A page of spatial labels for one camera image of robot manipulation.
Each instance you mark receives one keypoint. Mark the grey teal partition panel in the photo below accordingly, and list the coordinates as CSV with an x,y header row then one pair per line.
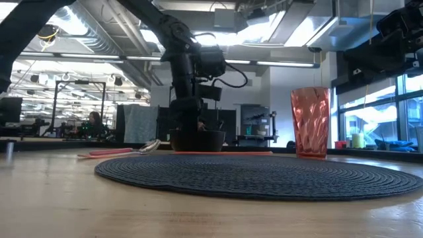
x,y
140,124

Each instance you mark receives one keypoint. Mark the person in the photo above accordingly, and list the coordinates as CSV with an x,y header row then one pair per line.
x,y
94,124
201,126

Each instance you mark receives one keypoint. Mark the black bowl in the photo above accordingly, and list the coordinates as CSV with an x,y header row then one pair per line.
x,y
198,140

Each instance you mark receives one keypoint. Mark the small red box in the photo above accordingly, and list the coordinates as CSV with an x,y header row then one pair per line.
x,y
340,144

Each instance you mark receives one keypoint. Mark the black partition panel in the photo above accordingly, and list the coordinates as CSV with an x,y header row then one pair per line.
x,y
119,124

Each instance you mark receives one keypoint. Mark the round dark woven placemat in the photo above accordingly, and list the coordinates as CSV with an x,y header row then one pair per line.
x,y
257,175

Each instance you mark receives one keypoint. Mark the black monitor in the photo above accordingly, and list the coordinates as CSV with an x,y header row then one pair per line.
x,y
10,110

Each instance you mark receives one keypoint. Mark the grey ceiling junction box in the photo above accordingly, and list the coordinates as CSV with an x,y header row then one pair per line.
x,y
224,18

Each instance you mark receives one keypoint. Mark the red faceted plastic tumbler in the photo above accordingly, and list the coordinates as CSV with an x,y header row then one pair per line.
x,y
310,122

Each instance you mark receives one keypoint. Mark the ceiling strip light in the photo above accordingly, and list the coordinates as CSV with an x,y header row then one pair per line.
x,y
89,56
284,63
142,58

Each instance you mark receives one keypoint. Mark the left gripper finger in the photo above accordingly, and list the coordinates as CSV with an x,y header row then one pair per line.
x,y
188,123

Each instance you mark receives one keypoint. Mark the black track spotlight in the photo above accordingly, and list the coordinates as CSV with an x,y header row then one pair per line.
x,y
138,96
34,78
118,81

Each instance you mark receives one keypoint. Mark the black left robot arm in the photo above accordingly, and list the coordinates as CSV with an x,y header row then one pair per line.
x,y
172,29

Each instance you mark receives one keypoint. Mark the background robot arm on stand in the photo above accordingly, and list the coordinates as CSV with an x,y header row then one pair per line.
x,y
273,125

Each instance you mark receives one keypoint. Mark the large window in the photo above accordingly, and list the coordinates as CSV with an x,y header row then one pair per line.
x,y
370,122

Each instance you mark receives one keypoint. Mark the black metal frame stand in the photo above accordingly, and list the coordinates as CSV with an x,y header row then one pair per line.
x,y
79,82

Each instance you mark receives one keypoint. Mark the grey wall vent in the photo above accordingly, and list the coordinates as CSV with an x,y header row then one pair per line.
x,y
250,83

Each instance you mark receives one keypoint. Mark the blue cloth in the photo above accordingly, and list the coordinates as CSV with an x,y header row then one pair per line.
x,y
396,145

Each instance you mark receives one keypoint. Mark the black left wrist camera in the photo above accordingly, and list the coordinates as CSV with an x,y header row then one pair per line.
x,y
211,63

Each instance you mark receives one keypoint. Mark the yellow cylinder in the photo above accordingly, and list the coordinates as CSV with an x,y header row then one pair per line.
x,y
357,140

